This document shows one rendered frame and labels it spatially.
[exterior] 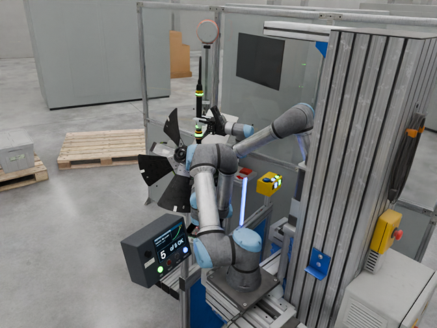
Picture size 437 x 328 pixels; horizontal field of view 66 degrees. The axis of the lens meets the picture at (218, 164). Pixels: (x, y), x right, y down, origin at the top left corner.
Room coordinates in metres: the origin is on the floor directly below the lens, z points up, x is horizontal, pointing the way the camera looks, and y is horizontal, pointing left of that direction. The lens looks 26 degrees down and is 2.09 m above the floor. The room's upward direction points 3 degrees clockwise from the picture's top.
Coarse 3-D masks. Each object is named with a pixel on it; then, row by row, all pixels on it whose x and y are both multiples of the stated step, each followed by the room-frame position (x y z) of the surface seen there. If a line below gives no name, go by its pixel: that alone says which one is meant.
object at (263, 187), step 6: (270, 174) 1.95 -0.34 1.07; (276, 174) 1.95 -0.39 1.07; (258, 180) 1.87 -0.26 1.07; (270, 180) 1.87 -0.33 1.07; (276, 180) 1.88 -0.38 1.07; (258, 186) 1.86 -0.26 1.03; (264, 186) 1.84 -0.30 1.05; (270, 186) 1.82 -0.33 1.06; (258, 192) 1.86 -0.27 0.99; (264, 192) 1.84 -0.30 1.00; (270, 192) 1.82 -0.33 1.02
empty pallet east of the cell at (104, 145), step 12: (84, 132) 4.86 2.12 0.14; (96, 132) 4.89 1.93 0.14; (108, 132) 4.91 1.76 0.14; (120, 132) 4.93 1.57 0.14; (132, 132) 4.96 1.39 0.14; (72, 144) 4.37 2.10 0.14; (84, 144) 4.39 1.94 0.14; (96, 144) 4.41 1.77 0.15; (108, 144) 4.44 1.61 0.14; (120, 144) 4.45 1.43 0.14; (132, 144) 4.47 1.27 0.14; (144, 144) 4.49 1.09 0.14; (60, 156) 3.98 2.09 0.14; (72, 156) 3.99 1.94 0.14; (84, 156) 4.00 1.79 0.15; (96, 156) 4.02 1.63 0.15; (108, 156) 4.04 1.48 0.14; (120, 156) 4.08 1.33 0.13; (60, 168) 3.87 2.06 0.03; (72, 168) 3.91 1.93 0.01
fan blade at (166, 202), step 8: (176, 176) 1.82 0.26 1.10; (184, 176) 1.84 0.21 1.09; (168, 184) 1.79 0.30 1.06; (176, 184) 1.79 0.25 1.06; (184, 184) 1.81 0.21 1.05; (168, 192) 1.75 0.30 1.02; (176, 192) 1.76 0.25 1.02; (184, 192) 1.77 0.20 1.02; (160, 200) 1.72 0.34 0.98; (168, 200) 1.72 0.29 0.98; (176, 200) 1.73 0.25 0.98; (184, 200) 1.74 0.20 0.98; (168, 208) 1.69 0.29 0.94
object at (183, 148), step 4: (176, 148) 1.93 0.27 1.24; (180, 148) 1.93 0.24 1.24; (184, 148) 1.91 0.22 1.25; (176, 152) 1.92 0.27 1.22; (180, 152) 1.91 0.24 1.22; (184, 152) 1.90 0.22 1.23; (176, 156) 1.90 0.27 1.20; (180, 156) 1.89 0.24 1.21; (184, 156) 1.87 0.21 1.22; (176, 160) 1.87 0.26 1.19; (180, 160) 1.87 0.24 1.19; (184, 160) 1.85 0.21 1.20; (180, 164) 1.88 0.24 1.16; (184, 164) 1.87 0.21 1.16
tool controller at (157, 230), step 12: (168, 216) 1.20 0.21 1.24; (180, 216) 1.18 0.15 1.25; (144, 228) 1.11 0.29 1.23; (156, 228) 1.10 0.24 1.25; (168, 228) 1.10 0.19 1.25; (180, 228) 1.15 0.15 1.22; (132, 240) 1.03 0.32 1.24; (144, 240) 1.02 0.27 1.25; (156, 240) 1.04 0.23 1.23; (168, 240) 1.08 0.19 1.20; (180, 240) 1.13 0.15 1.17; (132, 252) 0.99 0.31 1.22; (144, 252) 0.99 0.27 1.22; (156, 252) 1.02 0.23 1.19; (168, 252) 1.07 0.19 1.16; (180, 252) 1.11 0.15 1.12; (132, 264) 0.99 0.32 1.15; (144, 264) 0.97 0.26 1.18; (156, 264) 1.01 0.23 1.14; (132, 276) 1.00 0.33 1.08; (144, 276) 0.96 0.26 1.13; (156, 276) 0.99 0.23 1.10
